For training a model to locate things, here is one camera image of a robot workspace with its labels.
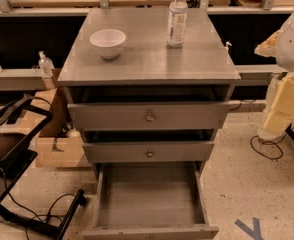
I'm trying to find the grey wooden drawer cabinet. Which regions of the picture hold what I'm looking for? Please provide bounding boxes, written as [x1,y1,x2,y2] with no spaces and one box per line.
[57,7,242,182]

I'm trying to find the small white spray bottle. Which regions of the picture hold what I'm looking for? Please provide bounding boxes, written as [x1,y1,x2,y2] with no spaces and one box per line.
[225,41,232,64]

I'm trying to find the grey middle drawer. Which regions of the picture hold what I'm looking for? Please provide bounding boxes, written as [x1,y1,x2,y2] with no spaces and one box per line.
[83,141,214,163]

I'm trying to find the clear pump dispenser bottle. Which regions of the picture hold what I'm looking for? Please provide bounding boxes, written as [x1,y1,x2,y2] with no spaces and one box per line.
[38,51,54,75]

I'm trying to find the grey top drawer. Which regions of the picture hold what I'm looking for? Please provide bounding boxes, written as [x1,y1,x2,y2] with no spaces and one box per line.
[68,102,229,131]

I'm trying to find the grey open bottom drawer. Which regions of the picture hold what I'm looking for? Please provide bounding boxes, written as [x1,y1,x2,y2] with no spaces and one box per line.
[83,162,219,240]

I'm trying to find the clear plastic water bottle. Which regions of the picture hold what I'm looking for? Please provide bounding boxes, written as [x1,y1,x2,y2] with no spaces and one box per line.
[167,0,188,47]

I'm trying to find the cardboard box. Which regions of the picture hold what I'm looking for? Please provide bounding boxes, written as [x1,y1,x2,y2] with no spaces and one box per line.
[20,68,92,169]

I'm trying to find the black metal cart frame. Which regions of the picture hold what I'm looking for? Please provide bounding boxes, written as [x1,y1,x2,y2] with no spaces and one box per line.
[0,94,86,240]

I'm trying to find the black floor cable left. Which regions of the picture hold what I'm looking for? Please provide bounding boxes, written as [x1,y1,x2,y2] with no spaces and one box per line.
[1,170,78,240]

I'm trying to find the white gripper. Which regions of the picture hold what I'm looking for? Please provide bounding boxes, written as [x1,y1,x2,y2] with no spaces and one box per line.
[254,31,294,140]

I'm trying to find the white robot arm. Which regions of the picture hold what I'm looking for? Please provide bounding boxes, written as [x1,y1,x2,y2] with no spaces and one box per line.
[254,12,294,140]

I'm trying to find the white ceramic bowl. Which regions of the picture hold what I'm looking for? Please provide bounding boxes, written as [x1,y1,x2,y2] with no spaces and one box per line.
[89,29,126,59]

